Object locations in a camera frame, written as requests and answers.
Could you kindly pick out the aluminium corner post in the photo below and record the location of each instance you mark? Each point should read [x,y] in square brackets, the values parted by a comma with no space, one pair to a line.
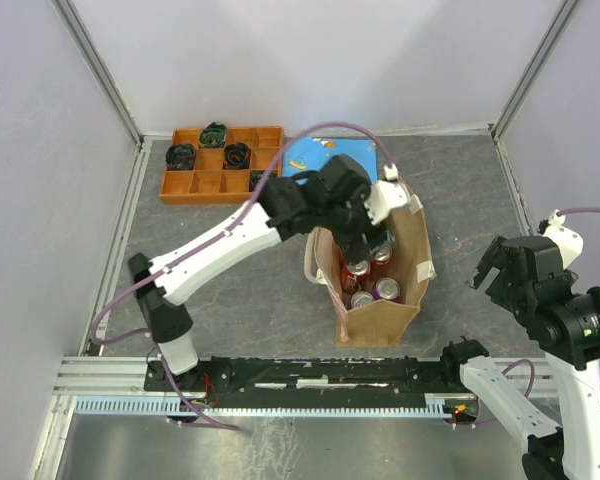
[557,27]
[80,35]

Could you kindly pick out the right aluminium corner post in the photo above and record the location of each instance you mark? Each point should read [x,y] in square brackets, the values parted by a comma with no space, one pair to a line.
[557,27]

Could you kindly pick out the purple fanta can front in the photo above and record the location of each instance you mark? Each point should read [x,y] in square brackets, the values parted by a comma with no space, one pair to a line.
[386,289]

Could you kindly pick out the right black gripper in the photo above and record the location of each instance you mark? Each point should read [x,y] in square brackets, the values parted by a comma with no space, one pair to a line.
[494,257]

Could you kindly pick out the light blue cable duct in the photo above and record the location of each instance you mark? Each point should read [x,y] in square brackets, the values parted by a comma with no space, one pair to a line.
[286,402]

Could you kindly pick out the dark rolled sock top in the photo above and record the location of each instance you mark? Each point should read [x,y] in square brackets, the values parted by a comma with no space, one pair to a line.
[213,136]

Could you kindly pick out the dark rolled sock middle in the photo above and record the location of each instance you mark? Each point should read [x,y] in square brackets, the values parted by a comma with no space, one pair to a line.
[237,156]

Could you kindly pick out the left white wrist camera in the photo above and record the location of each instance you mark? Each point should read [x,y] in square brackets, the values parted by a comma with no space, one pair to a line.
[386,195]

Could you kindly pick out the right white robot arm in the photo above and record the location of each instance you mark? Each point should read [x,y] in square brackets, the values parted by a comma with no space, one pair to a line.
[569,335]

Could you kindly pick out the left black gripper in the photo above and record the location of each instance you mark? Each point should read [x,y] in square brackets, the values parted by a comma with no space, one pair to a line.
[354,245]

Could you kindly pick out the left aluminium corner post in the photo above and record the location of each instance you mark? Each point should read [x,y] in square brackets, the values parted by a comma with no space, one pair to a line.
[80,35]

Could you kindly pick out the dark rolled sock right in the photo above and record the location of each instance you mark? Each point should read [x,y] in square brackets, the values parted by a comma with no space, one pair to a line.
[259,178]

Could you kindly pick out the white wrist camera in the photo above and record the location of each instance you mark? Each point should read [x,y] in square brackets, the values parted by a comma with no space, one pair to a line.
[569,242]
[386,195]

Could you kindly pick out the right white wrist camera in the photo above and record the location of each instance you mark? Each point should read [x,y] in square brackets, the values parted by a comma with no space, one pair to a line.
[569,242]

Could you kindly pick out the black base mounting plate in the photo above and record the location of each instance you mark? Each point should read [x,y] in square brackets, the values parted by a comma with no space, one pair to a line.
[222,375]

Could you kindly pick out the red coke can front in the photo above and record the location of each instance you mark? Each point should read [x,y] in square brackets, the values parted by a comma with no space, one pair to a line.
[354,276]

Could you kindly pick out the purple fanta can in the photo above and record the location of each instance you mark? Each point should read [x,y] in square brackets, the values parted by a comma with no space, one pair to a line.
[360,299]
[386,289]

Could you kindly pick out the brown canvas tote bag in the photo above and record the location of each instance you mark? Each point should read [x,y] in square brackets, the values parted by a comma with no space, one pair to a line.
[382,322]

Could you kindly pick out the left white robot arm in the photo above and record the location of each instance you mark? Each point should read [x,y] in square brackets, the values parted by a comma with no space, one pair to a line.
[340,197]

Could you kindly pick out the orange wooden divider tray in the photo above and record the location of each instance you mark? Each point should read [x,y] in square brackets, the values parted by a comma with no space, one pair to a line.
[210,180]

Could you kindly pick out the red coke can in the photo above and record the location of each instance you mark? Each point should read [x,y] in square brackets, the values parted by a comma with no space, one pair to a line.
[354,276]
[380,263]

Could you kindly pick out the blue patterned cloth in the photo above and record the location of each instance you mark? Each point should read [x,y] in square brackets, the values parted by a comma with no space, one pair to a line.
[313,153]

